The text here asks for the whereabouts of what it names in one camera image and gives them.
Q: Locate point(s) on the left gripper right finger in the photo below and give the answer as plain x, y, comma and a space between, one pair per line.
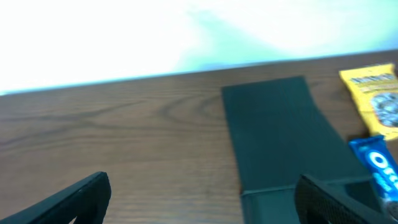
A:
316, 202

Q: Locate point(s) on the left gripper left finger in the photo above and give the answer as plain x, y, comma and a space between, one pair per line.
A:
86, 201

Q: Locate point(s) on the blue Oreo cookie pack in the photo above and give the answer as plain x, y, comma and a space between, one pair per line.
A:
375, 156

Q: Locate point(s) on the black gift box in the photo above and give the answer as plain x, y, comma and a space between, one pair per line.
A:
278, 134

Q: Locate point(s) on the yellow sunflower seed bag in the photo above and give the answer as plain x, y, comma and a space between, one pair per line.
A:
374, 92

